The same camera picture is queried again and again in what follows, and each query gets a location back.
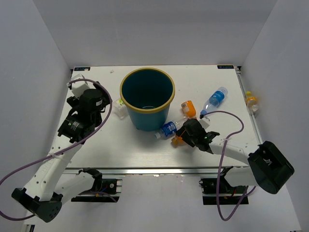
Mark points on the orange juice bottle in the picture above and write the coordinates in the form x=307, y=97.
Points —
x=188, y=109
x=177, y=140

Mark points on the blue sticker corner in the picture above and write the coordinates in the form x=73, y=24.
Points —
x=225, y=66
x=81, y=69

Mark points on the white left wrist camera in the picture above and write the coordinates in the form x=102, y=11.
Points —
x=78, y=88

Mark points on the teal bin with yellow rim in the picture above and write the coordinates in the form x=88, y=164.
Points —
x=147, y=94

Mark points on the large blue label water bottle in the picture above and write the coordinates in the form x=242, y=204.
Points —
x=214, y=101

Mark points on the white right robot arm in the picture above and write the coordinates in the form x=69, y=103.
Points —
x=265, y=166

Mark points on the blue sticker right corner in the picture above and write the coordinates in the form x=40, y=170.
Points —
x=225, y=66

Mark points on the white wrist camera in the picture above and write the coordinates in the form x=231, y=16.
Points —
x=78, y=88
x=204, y=121

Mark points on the clear apple juice bottle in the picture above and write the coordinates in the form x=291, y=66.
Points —
x=120, y=108

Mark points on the blue sticker left corner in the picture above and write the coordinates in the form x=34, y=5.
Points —
x=81, y=69

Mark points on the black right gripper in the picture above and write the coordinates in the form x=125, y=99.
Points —
x=184, y=136

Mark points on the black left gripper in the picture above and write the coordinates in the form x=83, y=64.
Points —
x=105, y=99

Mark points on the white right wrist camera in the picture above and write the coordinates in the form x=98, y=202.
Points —
x=204, y=121

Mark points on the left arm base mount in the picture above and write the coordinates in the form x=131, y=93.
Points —
x=108, y=192

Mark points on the aluminium front rail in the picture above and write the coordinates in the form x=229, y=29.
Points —
x=156, y=171

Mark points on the small clear blue label bottle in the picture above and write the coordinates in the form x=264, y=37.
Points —
x=170, y=128

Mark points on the yellow cap bottle off table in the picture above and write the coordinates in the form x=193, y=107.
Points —
x=251, y=102

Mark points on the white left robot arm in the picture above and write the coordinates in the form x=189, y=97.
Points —
x=43, y=196

